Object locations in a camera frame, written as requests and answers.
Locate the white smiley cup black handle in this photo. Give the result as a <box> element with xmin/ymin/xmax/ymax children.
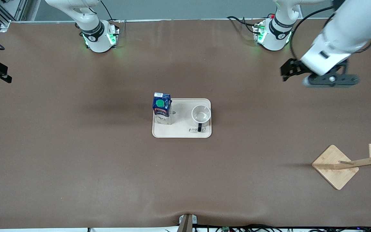
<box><xmin>191</xmin><ymin>105</ymin><xmax>212</xmax><ymax>132</ymax></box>

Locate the wooden cup rack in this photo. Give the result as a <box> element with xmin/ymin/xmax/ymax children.
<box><xmin>312</xmin><ymin>144</ymin><xmax>371</xmax><ymax>190</ymax></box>

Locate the brown table cover mat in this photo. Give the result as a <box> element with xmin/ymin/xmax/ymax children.
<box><xmin>0</xmin><ymin>18</ymin><xmax>371</xmax><ymax>230</ymax></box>

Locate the cream rectangular tray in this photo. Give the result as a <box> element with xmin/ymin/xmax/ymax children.
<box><xmin>152</xmin><ymin>98</ymin><xmax>212</xmax><ymax>139</ymax></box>

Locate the aluminium frame profile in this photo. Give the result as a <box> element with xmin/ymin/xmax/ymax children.
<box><xmin>0</xmin><ymin>0</ymin><xmax>28</xmax><ymax>32</ymax></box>

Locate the black left arm base cable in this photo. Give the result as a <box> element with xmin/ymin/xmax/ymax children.
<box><xmin>227</xmin><ymin>15</ymin><xmax>257</xmax><ymax>34</ymax></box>

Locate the black arm base cable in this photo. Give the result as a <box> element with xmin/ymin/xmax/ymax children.
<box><xmin>227</xmin><ymin>15</ymin><xmax>257</xmax><ymax>34</ymax></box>
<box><xmin>100</xmin><ymin>0</ymin><xmax>114</xmax><ymax>21</ymax></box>

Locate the black right arm base cable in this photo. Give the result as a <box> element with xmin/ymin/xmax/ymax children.
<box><xmin>100</xmin><ymin>0</ymin><xmax>114</xmax><ymax>21</ymax></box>

